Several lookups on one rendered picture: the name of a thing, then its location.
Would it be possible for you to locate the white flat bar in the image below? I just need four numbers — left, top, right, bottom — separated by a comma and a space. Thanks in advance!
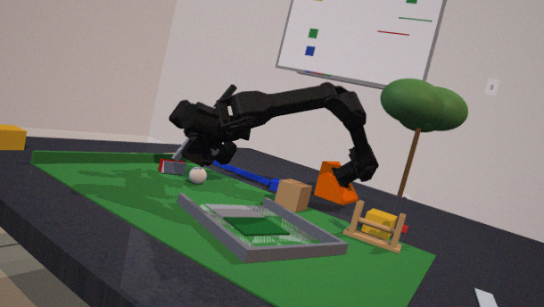
475, 288, 498, 307

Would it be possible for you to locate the yellow block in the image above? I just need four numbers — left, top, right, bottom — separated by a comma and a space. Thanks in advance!
361, 208, 398, 240
0, 125, 27, 150

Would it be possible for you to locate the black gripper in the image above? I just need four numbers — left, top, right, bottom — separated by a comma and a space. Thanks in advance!
169, 99, 237, 165

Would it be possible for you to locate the blue putter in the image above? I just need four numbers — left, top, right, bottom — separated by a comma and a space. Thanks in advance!
212, 160, 281, 191

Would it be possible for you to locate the white golf ball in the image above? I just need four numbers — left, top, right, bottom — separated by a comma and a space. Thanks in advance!
189, 167, 207, 185

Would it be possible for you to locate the green flat mat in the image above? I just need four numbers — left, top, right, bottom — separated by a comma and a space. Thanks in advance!
32, 163, 436, 307

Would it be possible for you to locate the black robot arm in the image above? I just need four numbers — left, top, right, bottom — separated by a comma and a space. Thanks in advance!
181, 82, 379, 188

